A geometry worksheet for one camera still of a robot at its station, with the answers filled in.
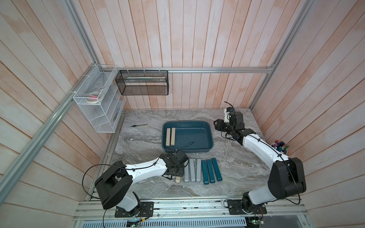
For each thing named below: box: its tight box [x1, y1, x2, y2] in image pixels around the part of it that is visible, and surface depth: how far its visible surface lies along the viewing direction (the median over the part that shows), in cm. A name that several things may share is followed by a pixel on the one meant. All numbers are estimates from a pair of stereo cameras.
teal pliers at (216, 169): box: [211, 157, 223, 182], surface depth 87 cm
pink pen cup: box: [270, 139, 290, 156], surface depth 85 cm
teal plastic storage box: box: [161, 120, 214, 153], surface depth 105 cm
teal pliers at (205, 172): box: [201, 160, 210, 185], surface depth 85 cm
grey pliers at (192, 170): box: [189, 158, 196, 183], surface depth 85 cm
